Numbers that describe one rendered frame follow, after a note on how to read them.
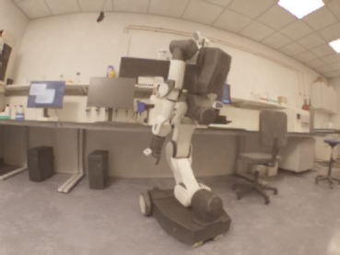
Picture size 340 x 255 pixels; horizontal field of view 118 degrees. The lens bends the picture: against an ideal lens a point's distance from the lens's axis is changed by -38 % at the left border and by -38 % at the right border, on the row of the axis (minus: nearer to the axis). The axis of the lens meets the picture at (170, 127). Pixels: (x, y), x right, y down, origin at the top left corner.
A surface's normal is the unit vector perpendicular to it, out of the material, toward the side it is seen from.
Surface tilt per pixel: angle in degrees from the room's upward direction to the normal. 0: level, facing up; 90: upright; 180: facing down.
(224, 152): 90
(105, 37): 90
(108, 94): 86
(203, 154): 90
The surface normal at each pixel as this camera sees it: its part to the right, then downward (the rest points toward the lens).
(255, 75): 0.22, 0.00
